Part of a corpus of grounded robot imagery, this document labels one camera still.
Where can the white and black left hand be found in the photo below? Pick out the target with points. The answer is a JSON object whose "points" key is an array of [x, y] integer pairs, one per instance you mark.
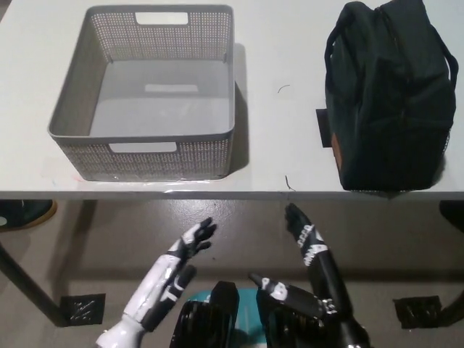
{"points": [[152, 290]]}

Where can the black and white right hand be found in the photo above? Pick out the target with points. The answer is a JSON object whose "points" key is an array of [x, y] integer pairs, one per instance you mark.
{"points": [[326, 275]]}

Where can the dark green lunch bag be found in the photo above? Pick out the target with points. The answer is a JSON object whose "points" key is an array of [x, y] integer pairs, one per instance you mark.
{"points": [[391, 108]]}

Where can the black and teal robot body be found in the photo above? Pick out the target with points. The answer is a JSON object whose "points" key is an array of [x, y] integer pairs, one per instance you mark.
{"points": [[214, 319]]}

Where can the black metal table leg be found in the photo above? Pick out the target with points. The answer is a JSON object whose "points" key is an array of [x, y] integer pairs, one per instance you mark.
{"points": [[32, 286], [455, 304]]}

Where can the grey perforated plastic basket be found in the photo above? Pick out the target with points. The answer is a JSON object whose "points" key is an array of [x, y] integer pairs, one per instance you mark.
{"points": [[152, 156]]}

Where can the dark shoe with tan sole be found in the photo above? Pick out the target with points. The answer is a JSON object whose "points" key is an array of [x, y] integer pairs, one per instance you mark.
{"points": [[25, 214]]}

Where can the black tape patch on table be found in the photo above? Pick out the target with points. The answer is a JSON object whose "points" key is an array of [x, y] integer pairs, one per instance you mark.
{"points": [[322, 127]]}

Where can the thin curved dark thread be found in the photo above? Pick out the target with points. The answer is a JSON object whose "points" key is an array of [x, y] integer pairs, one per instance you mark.
{"points": [[283, 87]]}

